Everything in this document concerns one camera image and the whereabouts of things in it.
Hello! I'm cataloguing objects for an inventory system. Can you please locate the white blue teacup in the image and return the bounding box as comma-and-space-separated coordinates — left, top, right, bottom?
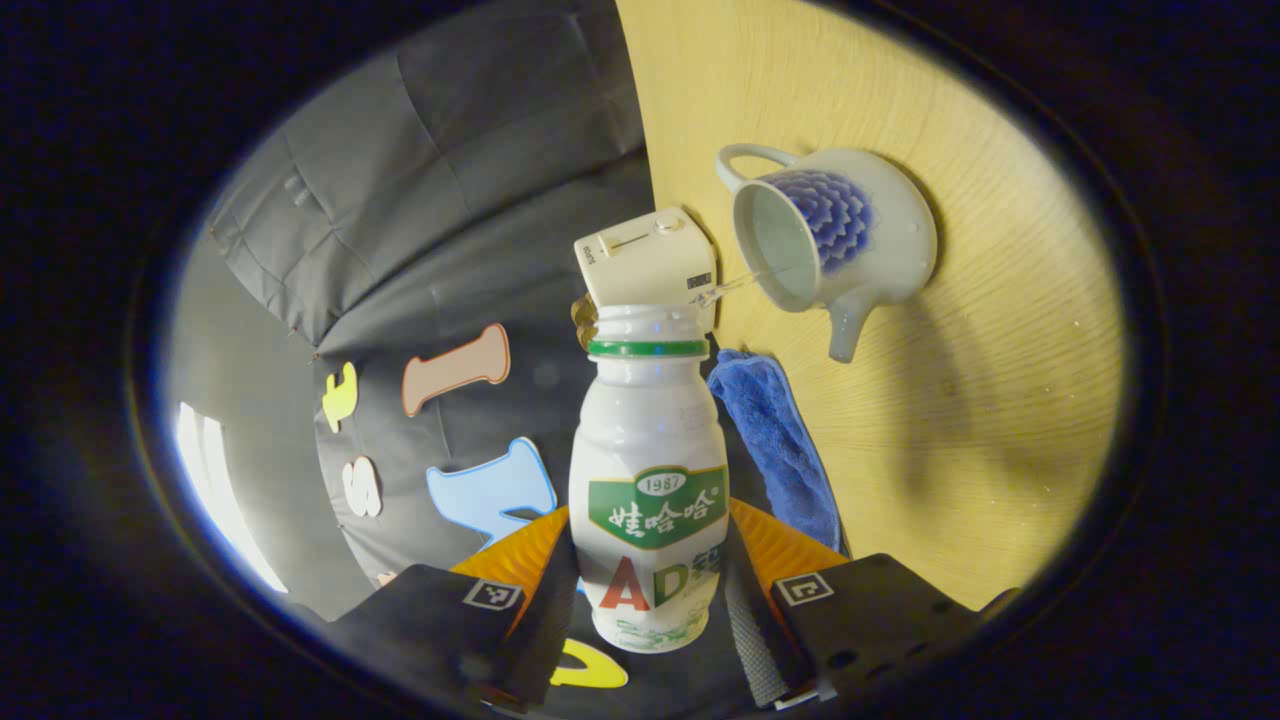
716, 143, 939, 364

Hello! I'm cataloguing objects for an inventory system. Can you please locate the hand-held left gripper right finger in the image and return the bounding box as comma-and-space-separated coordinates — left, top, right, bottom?
720, 496, 1023, 712

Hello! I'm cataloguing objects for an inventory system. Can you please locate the black backdrop cloth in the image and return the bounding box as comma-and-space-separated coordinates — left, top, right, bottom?
205, 0, 781, 720

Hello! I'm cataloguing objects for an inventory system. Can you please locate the blue towel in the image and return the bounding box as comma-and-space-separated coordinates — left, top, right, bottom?
707, 348, 849, 556

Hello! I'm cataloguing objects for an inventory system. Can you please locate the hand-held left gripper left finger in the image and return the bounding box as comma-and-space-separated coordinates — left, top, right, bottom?
328, 503, 583, 713

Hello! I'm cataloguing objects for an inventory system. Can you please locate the white water bottle green label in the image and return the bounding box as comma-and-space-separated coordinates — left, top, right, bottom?
568, 303, 731, 654

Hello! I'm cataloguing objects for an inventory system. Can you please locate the white toaster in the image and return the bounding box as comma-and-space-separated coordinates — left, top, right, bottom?
574, 207, 719, 336

